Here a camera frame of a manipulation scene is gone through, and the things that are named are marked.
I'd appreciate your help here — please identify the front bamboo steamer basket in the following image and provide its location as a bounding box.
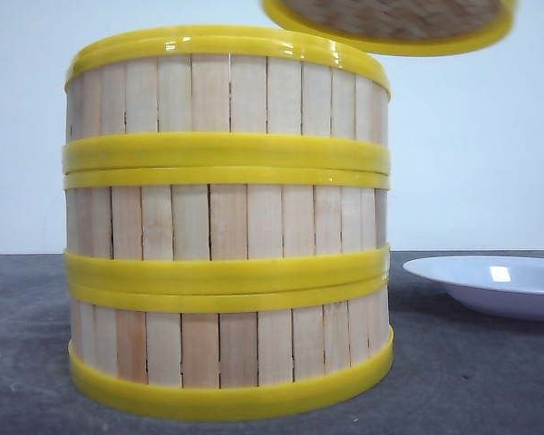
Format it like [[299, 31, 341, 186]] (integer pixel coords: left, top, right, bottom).
[[69, 280, 393, 421]]

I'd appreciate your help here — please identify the white plate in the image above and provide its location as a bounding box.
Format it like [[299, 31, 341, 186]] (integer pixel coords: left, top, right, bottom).
[[403, 256, 544, 322]]

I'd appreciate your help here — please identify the woven bamboo steamer lid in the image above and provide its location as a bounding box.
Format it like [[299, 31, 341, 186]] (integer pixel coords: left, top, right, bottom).
[[261, 0, 518, 57]]

